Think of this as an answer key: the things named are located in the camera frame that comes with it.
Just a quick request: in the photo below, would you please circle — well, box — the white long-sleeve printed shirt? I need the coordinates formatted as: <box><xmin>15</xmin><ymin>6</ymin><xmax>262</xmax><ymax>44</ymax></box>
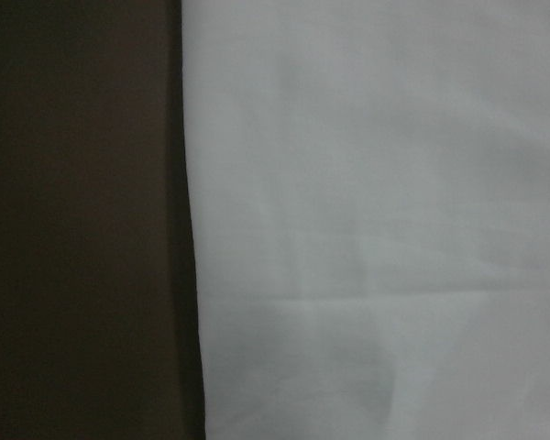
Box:
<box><xmin>182</xmin><ymin>1</ymin><xmax>550</xmax><ymax>439</ymax></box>

